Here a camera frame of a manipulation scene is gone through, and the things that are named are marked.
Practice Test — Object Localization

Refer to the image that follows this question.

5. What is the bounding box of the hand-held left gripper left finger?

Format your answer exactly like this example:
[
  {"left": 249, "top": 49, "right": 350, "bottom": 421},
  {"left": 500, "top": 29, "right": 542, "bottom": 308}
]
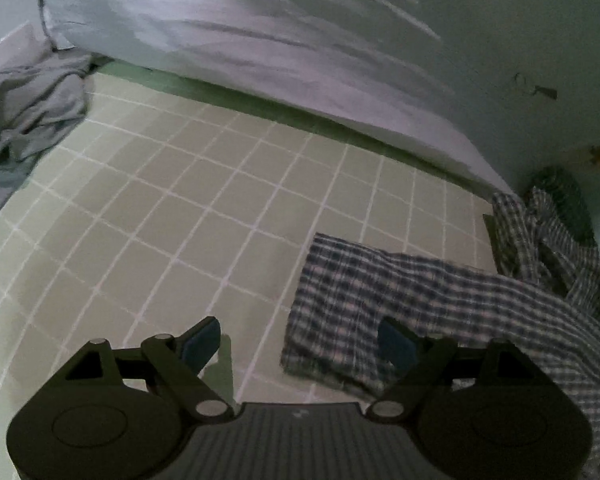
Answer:
[{"left": 64, "top": 315, "right": 232, "bottom": 424}]

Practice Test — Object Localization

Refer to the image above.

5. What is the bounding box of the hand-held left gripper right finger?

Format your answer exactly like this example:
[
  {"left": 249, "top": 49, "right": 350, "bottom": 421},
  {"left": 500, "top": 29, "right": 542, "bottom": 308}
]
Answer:
[{"left": 365, "top": 316, "right": 557, "bottom": 424}]

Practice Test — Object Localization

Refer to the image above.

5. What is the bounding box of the blue checkered shirt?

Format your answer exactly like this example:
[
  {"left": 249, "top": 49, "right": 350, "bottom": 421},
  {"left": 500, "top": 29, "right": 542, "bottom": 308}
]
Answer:
[{"left": 280, "top": 165, "right": 600, "bottom": 480}]

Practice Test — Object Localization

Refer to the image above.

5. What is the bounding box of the green grid bed sheet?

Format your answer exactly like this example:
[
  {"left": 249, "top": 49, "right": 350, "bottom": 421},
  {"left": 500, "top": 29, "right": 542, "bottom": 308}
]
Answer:
[{"left": 0, "top": 57, "right": 511, "bottom": 431}]

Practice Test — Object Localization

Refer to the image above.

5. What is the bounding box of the grey garment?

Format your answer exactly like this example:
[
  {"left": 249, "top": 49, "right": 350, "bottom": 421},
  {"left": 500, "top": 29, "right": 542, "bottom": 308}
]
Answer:
[{"left": 0, "top": 51, "right": 93, "bottom": 233}]

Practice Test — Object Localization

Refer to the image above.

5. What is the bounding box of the carrot print quilt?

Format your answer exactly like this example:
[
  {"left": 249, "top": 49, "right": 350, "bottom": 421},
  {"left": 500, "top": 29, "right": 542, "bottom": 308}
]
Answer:
[{"left": 32, "top": 0, "right": 600, "bottom": 311}]

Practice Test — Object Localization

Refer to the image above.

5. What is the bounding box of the clear plastic bag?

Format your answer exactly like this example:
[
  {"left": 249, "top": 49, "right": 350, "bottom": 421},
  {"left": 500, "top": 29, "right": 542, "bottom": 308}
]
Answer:
[{"left": 0, "top": 20, "right": 48, "bottom": 78}]

